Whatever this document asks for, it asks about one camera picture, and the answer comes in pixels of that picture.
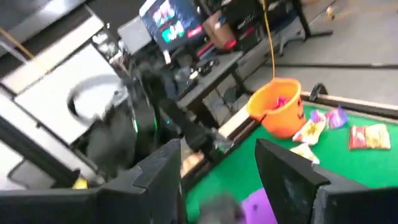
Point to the small purple candy packet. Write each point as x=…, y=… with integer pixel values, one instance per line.
x=317, y=116

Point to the cardboard box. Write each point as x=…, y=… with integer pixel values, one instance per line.
x=217, y=31

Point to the black stand leg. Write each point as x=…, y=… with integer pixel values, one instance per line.
x=303, y=18

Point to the grey desk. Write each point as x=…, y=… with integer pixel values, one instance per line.
x=214, y=74

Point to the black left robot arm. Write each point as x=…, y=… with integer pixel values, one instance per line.
x=183, y=121

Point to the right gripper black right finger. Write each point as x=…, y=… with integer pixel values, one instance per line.
x=295, y=193

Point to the orange halloween bucket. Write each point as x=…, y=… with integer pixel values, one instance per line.
x=280, y=124

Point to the yellow white red candy packet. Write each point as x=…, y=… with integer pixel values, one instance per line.
x=311, y=132

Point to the yellow orange candy packet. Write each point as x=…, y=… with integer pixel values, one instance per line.
x=377, y=136

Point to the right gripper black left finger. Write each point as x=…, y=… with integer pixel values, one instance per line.
x=140, y=202

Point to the red black toolbox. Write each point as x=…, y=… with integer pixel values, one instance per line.
x=245, y=31

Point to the pink candy packet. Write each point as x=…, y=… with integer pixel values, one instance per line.
x=281, y=102

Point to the small yellow object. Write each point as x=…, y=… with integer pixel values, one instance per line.
x=80, y=184

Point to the black floor strip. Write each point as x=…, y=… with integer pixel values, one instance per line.
x=342, y=66

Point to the white table panels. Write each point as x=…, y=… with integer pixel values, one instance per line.
x=56, y=93

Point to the grey flat panel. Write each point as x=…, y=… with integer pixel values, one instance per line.
x=133, y=35

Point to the monitor with colourful screen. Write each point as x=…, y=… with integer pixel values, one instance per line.
x=171, y=25

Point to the black aluminium table frame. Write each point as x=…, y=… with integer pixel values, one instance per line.
x=373, y=112

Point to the purple plastic bucket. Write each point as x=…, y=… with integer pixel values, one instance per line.
x=258, y=208

